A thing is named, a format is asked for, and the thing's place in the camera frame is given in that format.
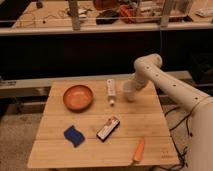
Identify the white ceramic cup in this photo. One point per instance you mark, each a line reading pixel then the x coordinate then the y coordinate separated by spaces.
pixel 129 91

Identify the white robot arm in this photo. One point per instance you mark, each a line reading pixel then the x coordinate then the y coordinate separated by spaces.
pixel 197 103

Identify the orange ceramic bowl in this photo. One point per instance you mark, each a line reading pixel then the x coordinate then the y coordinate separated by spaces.
pixel 78 98

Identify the white plastic bottle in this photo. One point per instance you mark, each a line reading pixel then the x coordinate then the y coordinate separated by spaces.
pixel 111 91

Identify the blue sponge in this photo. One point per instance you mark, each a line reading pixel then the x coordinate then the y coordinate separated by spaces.
pixel 74 136

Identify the black object on bench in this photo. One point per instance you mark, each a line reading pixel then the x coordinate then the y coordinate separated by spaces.
pixel 107 17

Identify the orange carrot toy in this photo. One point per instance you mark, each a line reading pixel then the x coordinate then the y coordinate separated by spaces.
pixel 139 151

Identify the orange object on bench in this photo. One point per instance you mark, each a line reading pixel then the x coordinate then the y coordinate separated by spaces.
pixel 128 14

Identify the grey metal post left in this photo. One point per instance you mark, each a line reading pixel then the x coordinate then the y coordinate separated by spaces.
pixel 73 7

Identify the grey metal post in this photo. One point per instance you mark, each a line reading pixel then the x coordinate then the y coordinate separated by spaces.
pixel 167 8
pixel 73 7

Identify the grey metal post right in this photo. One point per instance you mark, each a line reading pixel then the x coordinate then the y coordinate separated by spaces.
pixel 167 8

